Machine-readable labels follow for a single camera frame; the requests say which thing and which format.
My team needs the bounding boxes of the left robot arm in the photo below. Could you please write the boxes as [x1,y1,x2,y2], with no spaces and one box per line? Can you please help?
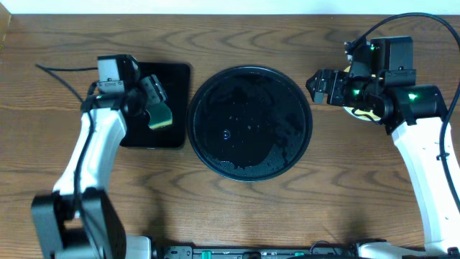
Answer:
[31,75,166,258]

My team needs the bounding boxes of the black rectangular tray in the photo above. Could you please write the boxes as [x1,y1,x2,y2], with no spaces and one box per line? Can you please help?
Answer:
[120,62,190,149]

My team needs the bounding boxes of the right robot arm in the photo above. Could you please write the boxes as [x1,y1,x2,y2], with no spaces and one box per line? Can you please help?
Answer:
[306,67,459,258]

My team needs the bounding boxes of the black round tray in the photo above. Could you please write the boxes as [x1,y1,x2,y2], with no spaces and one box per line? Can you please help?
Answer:
[187,65,313,182]

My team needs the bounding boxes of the green yellow scrub sponge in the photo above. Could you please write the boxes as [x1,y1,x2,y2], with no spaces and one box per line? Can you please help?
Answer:
[147,103,173,130]

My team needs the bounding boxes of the yellow plate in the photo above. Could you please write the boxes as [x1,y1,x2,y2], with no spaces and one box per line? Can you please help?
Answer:
[343,65,381,122]

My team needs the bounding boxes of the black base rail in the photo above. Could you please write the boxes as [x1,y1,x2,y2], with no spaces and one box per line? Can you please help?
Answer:
[152,241,358,259]

